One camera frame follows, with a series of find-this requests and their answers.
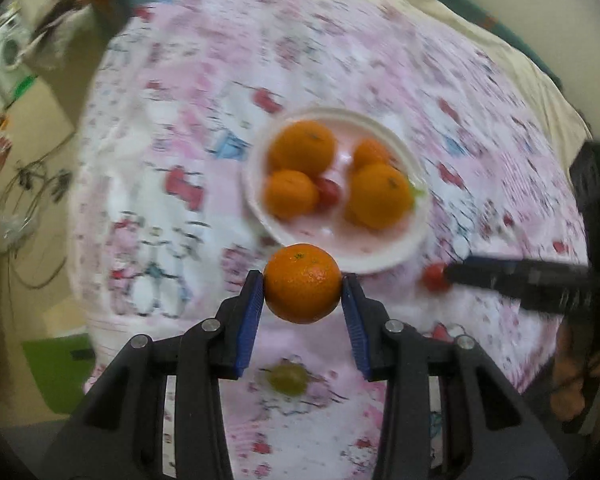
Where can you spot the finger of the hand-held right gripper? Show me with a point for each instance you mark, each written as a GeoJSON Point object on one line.
{"type": "Point", "coordinates": [520, 280]}

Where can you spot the green floor mat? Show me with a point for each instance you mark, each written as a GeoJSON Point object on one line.
{"type": "Point", "coordinates": [60, 375]}

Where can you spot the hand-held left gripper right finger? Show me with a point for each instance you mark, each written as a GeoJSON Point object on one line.
{"type": "Point", "coordinates": [356, 327]}

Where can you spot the person's right hand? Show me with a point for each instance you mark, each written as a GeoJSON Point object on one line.
{"type": "Point", "coordinates": [567, 385]}

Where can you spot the white washing machine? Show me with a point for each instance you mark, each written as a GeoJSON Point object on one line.
{"type": "Point", "coordinates": [5, 50]}

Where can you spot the medium orange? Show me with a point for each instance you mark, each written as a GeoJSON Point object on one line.
{"type": "Point", "coordinates": [302, 147]}

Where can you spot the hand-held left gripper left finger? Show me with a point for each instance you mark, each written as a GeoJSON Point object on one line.
{"type": "Point", "coordinates": [246, 322]}

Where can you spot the pink printed bed sheet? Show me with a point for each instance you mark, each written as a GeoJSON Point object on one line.
{"type": "Point", "coordinates": [330, 50]}

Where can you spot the green grape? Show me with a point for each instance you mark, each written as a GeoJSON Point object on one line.
{"type": "Point", "coordinates": [287, 378]}

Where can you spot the white plate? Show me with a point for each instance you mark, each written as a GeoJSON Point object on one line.
{"type": "Point", "coordinates": [330, 240]}

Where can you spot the mandarin orange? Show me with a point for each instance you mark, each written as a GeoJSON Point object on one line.
{"type": "Point", "coordinates": [369, 152]}
{"type": "Point", "coordinates": [302, 282]}
{"type": "Point", "coordinates": [290, 194]}

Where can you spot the small red tomato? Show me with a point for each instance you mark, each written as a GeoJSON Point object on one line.
{"type": "Point", "coordinates": [434, 277]}

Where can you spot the large orange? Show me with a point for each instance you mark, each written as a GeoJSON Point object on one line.
{"type": "Point", "coordinates": [380, 195]}

